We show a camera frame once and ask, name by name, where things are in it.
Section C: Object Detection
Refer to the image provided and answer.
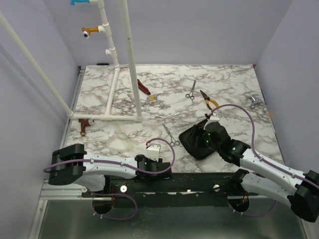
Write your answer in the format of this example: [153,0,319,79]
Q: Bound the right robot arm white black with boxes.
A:
[188,120,319,223]

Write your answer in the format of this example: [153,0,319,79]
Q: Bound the black zip tool case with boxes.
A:
[178,119,216,160]

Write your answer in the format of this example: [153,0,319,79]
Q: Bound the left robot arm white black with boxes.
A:
[44,143,172,197]

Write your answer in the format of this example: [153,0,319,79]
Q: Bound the red black utility knife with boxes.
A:
[137,79,151,95]

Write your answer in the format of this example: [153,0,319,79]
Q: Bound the aluminium extrusion frame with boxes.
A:
[27,66,87,239]

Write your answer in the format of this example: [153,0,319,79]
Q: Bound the white PVC pipe frame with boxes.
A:
[0,0,143,121]

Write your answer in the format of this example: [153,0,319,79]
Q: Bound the blue tap on pipe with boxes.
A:
[70,0,90,6]

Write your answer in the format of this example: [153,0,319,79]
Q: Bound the brown brass valve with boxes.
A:
[78,119,95,136]

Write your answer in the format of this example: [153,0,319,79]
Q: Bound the silver thinning scissors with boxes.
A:
[185,80,196,102]

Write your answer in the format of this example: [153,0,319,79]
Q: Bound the orange tap on pipe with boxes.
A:
[81,26,100,39]

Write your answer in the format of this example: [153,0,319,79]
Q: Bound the silver hair scissors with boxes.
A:
[162,123,180,147]

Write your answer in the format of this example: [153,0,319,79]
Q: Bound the yellow handled pliers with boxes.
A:
[200,90,219,111]

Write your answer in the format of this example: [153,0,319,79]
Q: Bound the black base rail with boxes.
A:
[82,173,247,208]

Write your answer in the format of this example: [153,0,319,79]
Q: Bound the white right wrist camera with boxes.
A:
[203,115,220,130]

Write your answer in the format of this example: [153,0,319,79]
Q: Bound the chrome faucet tap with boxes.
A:
[246,95,262,109]

